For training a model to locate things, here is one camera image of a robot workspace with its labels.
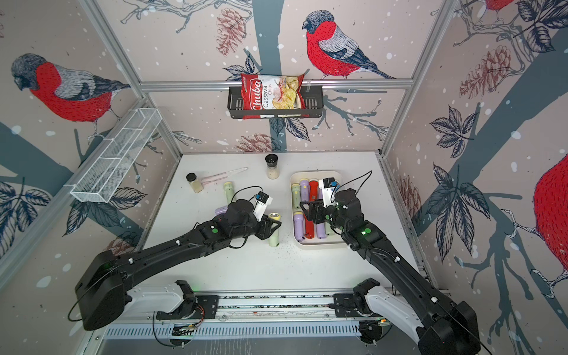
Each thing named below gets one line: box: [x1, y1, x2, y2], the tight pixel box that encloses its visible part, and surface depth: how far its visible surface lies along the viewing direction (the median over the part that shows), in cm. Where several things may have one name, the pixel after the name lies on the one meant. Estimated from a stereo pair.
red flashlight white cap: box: [308, 179, 319, 202], surface depth 106 cm
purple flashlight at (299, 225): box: [293, 211, 305, 242], surface depth 92 cm
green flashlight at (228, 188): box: [223, 181, 234, 204], surface depth 105 cm
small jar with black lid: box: [186, 172, 205, 194], surface depth 102 cm
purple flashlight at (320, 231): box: [315, 222, 328, 239], surface depth 90 cm
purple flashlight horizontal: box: [214, 205, 229, 216], surface depth 97 cm
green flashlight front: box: [268, 212, 282, 248], surface depth 79 cm
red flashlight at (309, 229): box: [304, 218, 315, 239], surface depth 91 cm
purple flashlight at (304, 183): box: [299, 178, 310, 202], surface depth 105 cm
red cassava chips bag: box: [241, 73, 310, 120], surface depth 89 cm
